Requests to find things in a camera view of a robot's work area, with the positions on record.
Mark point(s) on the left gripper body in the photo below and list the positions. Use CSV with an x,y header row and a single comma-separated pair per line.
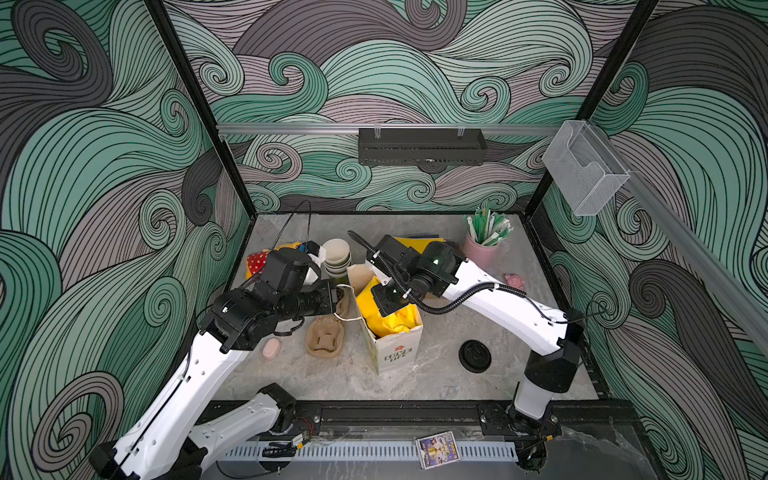
x,y
311,301

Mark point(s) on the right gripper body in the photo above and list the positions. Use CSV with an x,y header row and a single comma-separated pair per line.
x,y
397,292

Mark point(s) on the white paper takeout bag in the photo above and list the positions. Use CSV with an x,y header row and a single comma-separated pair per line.
x,y
392,340

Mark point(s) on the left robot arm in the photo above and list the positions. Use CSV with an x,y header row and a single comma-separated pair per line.
x,y
168,442

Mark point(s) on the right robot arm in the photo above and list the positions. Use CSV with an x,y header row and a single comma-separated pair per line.
x,y
549,332

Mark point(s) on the yellow napkin stack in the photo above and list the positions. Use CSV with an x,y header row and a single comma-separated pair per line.
x,y
418,244

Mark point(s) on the yellow bear plush toy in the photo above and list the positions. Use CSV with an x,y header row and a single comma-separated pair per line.
x,y
255,262

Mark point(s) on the pink straw holder cup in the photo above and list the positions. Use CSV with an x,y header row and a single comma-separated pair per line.
x,y
482,256

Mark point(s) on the stack of pulp cup carriers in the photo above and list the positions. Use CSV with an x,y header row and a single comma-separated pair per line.
x,y
325,337

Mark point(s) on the stack of paper cups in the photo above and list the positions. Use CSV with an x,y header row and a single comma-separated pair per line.
x,y
337,259

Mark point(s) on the pink oval soap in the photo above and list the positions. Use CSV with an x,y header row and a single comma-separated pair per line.
x,y
272,348

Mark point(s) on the wrapped straws bundle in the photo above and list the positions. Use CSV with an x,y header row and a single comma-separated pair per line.
x,y
488,228

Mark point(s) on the small pink toy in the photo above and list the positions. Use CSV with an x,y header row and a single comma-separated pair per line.
x,y
516,282

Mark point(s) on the small picture card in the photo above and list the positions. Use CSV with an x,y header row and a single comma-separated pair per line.
x,y
437,450

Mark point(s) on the black wall shelf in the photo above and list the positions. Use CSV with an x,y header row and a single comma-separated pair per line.
x,y
421,146

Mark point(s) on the clear acrylic wall holder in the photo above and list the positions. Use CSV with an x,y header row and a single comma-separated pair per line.
x,y
585,166

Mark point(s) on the white slotted cable duct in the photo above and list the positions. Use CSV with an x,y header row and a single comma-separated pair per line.
x,y
369,451

